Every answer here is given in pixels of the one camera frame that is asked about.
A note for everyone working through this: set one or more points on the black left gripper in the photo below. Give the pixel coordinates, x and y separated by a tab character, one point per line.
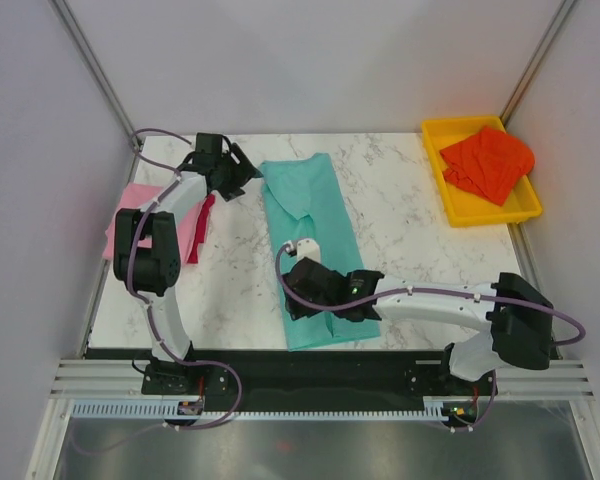
245	173

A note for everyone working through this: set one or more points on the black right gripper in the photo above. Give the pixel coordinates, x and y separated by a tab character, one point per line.
298	309

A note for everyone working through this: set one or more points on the teal t shirt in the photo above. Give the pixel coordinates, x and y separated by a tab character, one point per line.
302	199

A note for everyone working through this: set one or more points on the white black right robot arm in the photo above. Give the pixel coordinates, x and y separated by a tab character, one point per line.
511	320

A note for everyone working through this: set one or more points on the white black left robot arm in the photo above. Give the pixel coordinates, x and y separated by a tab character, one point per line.
146	252

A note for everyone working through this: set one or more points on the crimson folded t shirt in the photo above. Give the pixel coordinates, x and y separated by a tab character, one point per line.
201	229

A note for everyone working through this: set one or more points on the yellow plastic tray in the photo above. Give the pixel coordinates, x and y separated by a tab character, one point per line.
464	209

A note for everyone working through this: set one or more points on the orange t shirt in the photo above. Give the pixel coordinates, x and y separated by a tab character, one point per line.
487	164

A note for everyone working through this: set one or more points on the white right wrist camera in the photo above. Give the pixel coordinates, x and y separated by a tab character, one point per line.
303	248

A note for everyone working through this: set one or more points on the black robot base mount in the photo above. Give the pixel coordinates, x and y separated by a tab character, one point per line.
312	380

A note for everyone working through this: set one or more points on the left aluminium corner post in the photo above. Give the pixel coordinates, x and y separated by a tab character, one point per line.
76	34

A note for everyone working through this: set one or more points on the aluminium corner post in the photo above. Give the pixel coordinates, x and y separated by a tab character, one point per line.
556	25
76	34

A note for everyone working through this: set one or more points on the white slotted cable duct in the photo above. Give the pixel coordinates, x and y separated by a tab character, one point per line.
177	410

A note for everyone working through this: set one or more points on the aluminium frame rail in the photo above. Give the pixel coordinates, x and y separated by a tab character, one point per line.
102	379

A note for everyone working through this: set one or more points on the right aluminium corner post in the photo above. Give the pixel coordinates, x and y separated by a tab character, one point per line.
556	25

